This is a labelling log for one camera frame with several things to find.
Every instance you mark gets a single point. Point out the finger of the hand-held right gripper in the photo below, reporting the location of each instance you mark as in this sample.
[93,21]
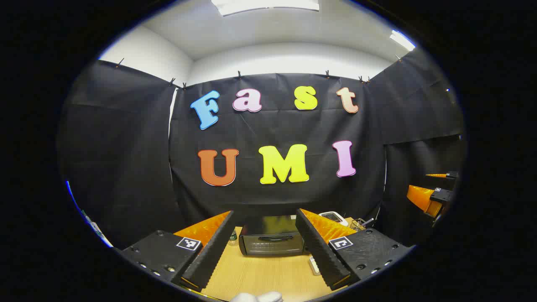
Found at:
[438,175]
[423,199]

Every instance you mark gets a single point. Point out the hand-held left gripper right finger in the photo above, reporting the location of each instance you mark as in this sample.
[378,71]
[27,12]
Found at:
[319,251]

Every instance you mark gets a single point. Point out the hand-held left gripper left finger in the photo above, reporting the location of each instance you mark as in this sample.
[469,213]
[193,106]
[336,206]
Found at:
[214,256]

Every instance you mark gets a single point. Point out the black electric oven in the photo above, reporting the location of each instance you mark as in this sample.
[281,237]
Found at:
[270,243]

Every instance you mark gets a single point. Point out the white ribbed plastic tray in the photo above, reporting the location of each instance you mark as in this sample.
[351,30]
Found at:
[314,265]

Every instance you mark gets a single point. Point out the small clear water bottle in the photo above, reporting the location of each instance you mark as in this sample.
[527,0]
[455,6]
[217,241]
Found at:
[233,239]

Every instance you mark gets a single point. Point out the white toaster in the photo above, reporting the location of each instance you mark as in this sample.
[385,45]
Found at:
[333,217]

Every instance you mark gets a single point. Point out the black backdrop cloth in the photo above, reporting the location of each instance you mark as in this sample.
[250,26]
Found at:
[272,126]

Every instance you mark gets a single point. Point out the ceiling light panel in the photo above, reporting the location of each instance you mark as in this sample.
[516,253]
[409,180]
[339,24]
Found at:
[402,40]
[264,6]

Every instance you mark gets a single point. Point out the row of black cloth clips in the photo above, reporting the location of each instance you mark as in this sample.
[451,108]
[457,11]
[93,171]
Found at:
[239,75]

